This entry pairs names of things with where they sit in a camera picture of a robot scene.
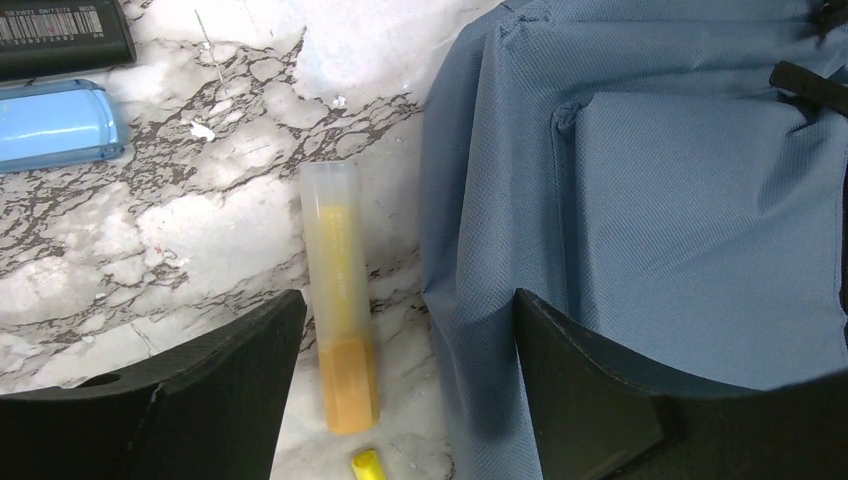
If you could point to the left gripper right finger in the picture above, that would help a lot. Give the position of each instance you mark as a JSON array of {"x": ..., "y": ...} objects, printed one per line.
[{"x": 603, "y": 411}]

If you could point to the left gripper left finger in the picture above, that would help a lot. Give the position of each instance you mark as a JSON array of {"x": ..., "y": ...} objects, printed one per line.
[{"x": 210, "y": 408}]

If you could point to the blue backpack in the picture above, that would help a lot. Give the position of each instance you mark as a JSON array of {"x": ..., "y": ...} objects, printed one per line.
[{"x": 671, "y": 175}]

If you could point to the yellow capped pen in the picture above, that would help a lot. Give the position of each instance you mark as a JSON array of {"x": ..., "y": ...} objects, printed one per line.
[{"x": 367, "y": 465}]

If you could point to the orange highlighter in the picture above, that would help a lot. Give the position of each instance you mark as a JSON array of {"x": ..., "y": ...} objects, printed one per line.
[{"x": 329, "y": 193}]

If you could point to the blue highlighter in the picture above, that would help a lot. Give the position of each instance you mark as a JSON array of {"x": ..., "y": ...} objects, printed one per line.
[{"x": 59, "y": 124}]

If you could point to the pink black highlighter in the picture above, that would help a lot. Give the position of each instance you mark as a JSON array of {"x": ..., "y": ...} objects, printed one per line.
[{"x": 46, "y": 38}]

